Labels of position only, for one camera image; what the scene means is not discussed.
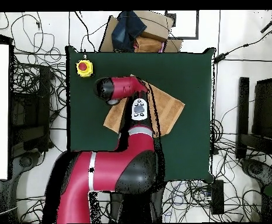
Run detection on tan terry towel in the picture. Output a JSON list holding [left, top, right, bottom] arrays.
[[103, 73, 186, 138]]

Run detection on long black flat bar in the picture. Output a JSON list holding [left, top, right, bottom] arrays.
[[235, 76, 250, 161]]

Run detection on yellow emergency stop button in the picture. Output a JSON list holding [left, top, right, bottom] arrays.
[[75, 59, 95, 79]]

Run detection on light brown folded cloth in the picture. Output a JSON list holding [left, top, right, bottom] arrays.
[[134, 36, 164, 54]]

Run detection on blue denim jeans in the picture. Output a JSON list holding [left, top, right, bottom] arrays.
[[111, 10, 148, 53]]

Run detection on pink cloth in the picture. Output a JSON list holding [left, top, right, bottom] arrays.
[[158, 41, 168, 54]]

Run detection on brown cardboard box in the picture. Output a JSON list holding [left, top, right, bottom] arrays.
[[98, 10, 184, 54]]

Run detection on dark green tablecloth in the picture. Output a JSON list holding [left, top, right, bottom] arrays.
[[65, 45, 217, 184]]

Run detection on black round foot knob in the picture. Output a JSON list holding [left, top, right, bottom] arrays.
[[249, 162, 264, 176], [19, 155, 33, 168]]

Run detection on grey stand base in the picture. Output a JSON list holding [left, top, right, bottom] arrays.
[[8, 149, 48, 190]]

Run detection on black power adapter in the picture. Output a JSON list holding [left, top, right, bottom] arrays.
[[213, 53, 229, 65]]

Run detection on black power strip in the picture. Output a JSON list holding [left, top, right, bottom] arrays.
[[210, 179, 225, 216]]

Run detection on dark stand base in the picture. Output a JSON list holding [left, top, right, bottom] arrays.
[[240, 157, 272, 195]]

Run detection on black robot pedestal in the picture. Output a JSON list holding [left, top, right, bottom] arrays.
[[109, 181, 168, 223]]

